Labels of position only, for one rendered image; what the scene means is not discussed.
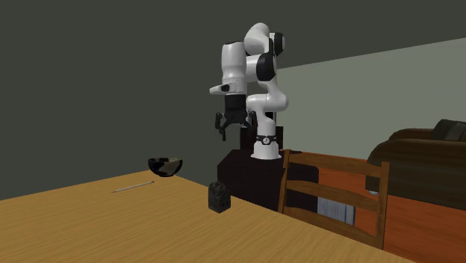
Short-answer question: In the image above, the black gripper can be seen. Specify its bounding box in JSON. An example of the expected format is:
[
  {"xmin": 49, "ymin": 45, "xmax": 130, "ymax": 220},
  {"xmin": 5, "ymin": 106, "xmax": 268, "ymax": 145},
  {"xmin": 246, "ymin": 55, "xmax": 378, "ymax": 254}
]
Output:
[{"xmin": 214, "ymin": 94, "xmax": 258, "ymax": 142}]

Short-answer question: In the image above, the dark robot stand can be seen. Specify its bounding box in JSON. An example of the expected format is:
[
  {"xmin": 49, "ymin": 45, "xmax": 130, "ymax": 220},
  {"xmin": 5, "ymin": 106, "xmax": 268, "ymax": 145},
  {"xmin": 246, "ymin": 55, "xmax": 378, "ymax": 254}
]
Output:
[{"xmin": 217, "ymin": 126, "xmax": 320, "ymax": 213}]

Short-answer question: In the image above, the small black figure block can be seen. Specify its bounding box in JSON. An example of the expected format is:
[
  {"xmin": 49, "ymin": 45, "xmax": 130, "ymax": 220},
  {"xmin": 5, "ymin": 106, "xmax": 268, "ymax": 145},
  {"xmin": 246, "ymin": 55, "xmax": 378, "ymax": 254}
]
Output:
[{"xmin": 208, "ymin": 181, "xmax": 232, "ymax": 214}]

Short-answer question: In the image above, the black and beige bowl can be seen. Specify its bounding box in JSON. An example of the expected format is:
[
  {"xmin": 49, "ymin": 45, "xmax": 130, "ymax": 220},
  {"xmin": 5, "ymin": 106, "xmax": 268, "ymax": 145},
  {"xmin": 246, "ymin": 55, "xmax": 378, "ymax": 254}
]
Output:
[{"xmin": 147, "ymin": 156, "xmax": 184, "ymax": 178}]

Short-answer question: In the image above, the wooden chair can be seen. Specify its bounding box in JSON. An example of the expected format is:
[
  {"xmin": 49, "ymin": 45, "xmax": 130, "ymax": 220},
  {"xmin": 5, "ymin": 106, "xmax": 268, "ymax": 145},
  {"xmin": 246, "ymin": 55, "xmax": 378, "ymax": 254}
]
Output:
[{"xmin": 277, "ymin": 149, "xmax": 391, "ymax": 251}]

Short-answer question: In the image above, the thin pale stick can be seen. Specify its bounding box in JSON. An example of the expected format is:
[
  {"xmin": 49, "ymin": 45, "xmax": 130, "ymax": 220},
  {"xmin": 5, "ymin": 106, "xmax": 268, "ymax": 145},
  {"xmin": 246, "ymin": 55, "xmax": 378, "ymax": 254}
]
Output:
[{"xmin": 111, "ymin": 180, "xmax": 155, "ymax": 194}]

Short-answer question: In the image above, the dark brown sofa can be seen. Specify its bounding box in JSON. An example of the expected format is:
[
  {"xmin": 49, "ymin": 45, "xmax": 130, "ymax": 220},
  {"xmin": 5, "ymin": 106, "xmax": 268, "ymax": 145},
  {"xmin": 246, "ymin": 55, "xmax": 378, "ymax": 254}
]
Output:
[{"xmin": 364, "ymin": 118, "xmax": 466, "ymax": 211}]

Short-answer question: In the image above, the orange wooden cabinet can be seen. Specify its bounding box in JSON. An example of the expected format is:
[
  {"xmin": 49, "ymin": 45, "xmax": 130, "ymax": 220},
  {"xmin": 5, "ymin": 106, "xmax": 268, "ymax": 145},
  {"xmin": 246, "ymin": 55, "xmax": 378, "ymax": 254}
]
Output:
[{"xmin": 291, "ymin": 150, "xmax": 466, "ymax": 263}]

